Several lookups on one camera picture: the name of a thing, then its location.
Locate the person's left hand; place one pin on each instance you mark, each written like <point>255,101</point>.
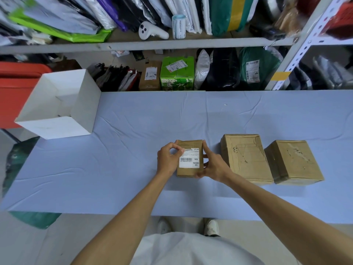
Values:
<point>166,161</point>

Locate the person's right hand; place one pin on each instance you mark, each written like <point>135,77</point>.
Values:
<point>216,168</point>

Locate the person's left thumb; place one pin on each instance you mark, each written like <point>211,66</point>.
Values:
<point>178,150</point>

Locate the person's right thumb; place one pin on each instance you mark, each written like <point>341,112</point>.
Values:
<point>206,156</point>

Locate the small labelled cardboard box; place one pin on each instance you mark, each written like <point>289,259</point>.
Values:
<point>190,160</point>

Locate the person's right forearm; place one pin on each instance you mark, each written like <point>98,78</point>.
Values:
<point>281,218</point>

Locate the person's left forearm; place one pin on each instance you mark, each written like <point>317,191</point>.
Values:
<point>124,218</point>

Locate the light blue table cloth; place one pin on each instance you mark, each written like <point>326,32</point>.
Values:
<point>176,115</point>

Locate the taped crumpled cardboard box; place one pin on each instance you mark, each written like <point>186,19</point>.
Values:
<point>244,158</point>

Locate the person's right white shoe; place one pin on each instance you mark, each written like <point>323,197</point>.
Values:
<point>211,228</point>

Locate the person's white shoe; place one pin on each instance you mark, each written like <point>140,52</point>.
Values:
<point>211,228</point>
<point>163,226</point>

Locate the person's left white shoe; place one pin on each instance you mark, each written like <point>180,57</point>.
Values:
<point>163,226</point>

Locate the green floral printed box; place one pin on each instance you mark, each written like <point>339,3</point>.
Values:
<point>177,73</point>

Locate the brown labelled shelf box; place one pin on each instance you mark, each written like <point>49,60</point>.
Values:
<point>150,77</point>

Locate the white plastic parcel bag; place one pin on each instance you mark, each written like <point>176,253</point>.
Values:
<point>202,68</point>

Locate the plain brown cardboard box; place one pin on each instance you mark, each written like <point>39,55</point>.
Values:
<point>293,161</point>

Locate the black plastic parcel bag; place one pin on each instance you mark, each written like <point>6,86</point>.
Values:
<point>223,68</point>

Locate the white shirt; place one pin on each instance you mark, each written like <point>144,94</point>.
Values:
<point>193,249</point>

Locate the row of dark flat packets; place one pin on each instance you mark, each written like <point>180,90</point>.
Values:
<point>115,77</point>

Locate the dark green labelled parcel bag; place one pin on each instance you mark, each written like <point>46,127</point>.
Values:
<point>255,68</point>

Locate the grey metal shelving rack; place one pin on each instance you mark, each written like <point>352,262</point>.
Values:
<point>154,44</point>

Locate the white handheld controller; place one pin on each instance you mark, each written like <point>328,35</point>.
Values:
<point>151,31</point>

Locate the roll of white labels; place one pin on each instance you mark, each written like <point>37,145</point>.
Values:
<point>179,26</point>

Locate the white open cardboard box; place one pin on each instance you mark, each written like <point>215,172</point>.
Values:
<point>59,104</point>

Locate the black handheld scanner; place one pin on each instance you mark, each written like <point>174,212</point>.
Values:
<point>266,31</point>

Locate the pile of grey parcel bags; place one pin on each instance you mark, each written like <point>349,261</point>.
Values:
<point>322,73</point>

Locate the green parcel with yellow tape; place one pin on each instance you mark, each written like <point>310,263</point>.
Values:
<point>230,13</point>

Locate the row of plastic mailer bags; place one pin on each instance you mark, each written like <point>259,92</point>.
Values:
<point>124,10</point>

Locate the green plastic bag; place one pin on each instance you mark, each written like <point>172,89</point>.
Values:
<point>19,162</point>

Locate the lime green mailer bag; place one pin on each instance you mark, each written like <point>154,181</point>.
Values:
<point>63,31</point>

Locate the red plastic bin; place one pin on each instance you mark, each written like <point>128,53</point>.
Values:
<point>13,85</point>

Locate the red fabric bundle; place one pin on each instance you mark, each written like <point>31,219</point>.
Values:
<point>340,20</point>

